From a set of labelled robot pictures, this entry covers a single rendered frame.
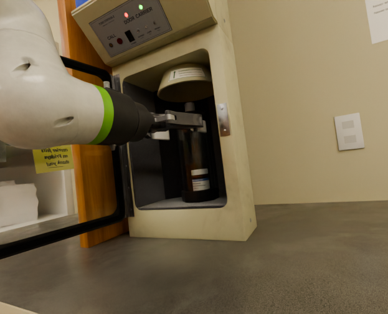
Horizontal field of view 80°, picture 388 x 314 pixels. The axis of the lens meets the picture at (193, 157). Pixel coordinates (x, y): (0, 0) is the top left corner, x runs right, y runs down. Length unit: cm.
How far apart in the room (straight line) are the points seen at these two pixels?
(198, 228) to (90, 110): 35
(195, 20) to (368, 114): 62
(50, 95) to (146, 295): 28
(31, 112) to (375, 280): 44
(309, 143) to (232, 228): 49
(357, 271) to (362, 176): 54
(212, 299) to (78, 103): 29
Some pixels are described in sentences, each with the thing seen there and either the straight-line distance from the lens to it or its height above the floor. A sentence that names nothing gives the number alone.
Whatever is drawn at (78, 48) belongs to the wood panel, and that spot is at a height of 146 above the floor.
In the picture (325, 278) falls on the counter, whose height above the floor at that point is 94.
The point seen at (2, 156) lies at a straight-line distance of 51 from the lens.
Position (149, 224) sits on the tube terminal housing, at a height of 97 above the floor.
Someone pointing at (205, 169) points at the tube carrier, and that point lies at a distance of 60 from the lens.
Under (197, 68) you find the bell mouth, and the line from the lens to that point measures 63.
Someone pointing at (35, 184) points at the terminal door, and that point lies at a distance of 54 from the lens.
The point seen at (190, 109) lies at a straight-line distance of 65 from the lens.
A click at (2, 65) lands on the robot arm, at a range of 33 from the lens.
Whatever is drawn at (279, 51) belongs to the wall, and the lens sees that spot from 98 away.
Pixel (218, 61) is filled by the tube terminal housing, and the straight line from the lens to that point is 54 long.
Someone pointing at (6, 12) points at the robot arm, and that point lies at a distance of 38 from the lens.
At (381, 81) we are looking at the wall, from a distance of 95.
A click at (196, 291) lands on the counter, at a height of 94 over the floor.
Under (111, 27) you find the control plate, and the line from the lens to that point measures 65.
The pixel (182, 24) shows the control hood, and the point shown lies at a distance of 58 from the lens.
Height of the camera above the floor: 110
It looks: 3 degrees up
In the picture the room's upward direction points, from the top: 7 degrees counter-clockwise
